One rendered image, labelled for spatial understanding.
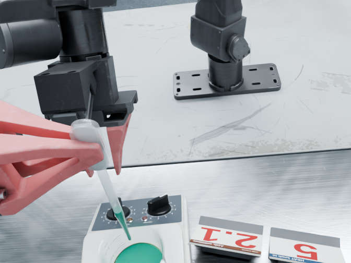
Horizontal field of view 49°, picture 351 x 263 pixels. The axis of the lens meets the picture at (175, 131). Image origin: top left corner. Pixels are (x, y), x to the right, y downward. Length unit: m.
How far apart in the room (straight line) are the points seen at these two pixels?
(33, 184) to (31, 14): 0.19
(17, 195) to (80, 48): 0.21
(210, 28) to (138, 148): 0.23
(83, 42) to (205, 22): 0.25
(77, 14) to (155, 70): 0.39
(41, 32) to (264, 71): 0.47
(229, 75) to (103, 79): 0.32
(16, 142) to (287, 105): 0.55
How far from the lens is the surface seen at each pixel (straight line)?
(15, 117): 0.26
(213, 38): 0.63
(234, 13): 0.63
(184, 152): 0.65
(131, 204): 0.56
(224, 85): 0.72
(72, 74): 0.37
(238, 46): 0.64
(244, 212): 0.58
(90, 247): 0.49
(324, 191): 0.61
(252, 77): 0.75
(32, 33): 0.41
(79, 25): 0.44
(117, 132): 0.45
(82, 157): 0.25
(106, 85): 0.43
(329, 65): 0.81
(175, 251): 0.46
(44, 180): 0.27
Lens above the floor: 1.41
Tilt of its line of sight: 49 degrees down
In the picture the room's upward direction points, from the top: 9 degrees counter-clockwise
